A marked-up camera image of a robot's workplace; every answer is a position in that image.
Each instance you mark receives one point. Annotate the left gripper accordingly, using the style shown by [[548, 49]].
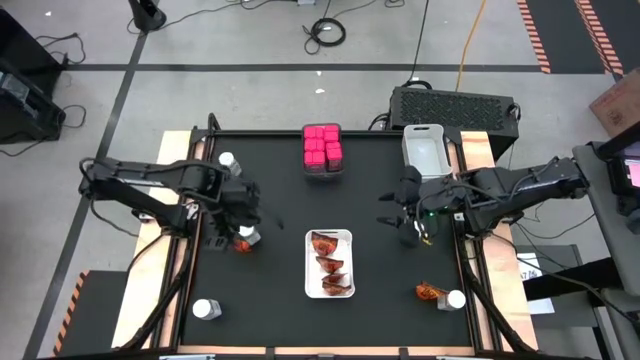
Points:
[[240, 200]]

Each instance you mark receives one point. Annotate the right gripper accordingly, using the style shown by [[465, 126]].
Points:
[[435, 195]]

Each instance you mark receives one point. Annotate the orange taco seasoning packet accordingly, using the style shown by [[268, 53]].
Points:
[[334, 277], [427, 291], [330, 264], [336, 289], [242, 246], [325, 243]]

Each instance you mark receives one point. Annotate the white-lidded bagel seasoning jar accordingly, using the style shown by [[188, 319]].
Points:
[[456, 299], [248, 232], [201, 309], [227, 159]]

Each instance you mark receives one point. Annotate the white plastic bin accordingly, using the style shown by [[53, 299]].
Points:
[[312, 270]]

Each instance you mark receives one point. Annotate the dark grey plastic bin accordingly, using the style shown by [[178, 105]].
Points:
[[320, 173]]

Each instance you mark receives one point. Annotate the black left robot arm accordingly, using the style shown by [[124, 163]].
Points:
[[150, 172]]

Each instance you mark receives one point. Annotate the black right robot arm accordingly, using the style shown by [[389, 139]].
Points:
[[520, 182]]

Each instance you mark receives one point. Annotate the black table mat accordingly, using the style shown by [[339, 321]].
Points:
[[290, 190]]

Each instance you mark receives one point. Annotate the light grey plastic bin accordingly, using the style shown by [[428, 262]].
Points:
[[425, 147]]

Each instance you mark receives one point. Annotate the black perforated computer case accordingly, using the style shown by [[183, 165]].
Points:
[[450, 107]]

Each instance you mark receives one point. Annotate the white paper sheet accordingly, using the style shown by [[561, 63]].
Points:
[[531, 264]]

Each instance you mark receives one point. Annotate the black mat with orange stripes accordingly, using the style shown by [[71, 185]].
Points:
[[95, 315], [565, 30]]

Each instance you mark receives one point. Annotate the black metal bar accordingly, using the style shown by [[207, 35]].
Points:
[[575, 277]]

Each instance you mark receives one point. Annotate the grey metal cart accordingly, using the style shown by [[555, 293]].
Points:
[[600, 235]]

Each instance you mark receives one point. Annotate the black device with pink screen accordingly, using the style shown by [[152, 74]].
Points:
[[620, 190]]

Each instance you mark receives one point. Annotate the black stand base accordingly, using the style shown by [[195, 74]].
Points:
[[146, 17]]

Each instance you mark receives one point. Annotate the black case with grey latch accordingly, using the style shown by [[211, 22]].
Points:
[[25, 115]]

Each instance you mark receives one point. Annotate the brown cardboard box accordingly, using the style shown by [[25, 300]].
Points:
[[620, 102]]

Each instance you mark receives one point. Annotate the black equipment case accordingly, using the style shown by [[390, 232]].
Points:
[[20, 45]]

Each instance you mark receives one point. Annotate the grey metal corner bracket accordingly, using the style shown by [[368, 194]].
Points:
[[457, 216]]

